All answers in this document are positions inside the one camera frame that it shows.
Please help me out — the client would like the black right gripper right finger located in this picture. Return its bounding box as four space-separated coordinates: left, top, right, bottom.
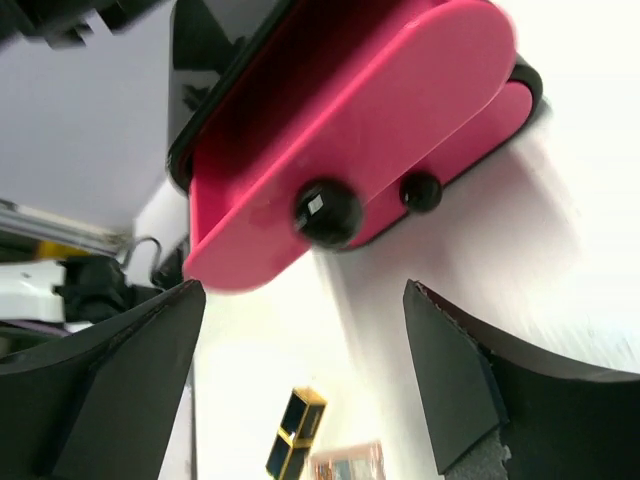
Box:
403 280 639 479

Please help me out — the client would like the colourful glitter eyeshadow palette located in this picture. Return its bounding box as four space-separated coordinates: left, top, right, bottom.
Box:
307 441 386 480

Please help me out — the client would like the black gold lipstick tube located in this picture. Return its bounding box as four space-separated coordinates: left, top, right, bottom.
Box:
265 387 327 480

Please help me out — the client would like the pink black makeup drawer organizer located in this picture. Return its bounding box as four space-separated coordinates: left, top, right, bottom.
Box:
167 1 543 291

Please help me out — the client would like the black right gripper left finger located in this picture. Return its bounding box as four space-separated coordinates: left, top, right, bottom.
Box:
1 281 206 479

